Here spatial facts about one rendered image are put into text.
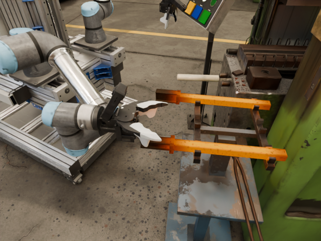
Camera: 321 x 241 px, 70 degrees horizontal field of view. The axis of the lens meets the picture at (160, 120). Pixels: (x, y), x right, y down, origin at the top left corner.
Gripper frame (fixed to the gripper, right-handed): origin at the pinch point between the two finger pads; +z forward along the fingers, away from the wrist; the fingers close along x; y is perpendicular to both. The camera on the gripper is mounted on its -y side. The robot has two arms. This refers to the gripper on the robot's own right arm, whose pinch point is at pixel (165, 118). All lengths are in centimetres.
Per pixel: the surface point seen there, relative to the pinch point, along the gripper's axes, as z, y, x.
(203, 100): 11.7, 9.7, -22.8
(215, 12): 18, 1, -98
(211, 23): 17, 7, -97
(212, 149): 14.2, 9.3, 1.4
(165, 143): 0.1, 8.7, 1.4
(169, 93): -1.1, 8.2, -23.2
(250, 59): 33, 7, -53
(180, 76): 1, 43, -93
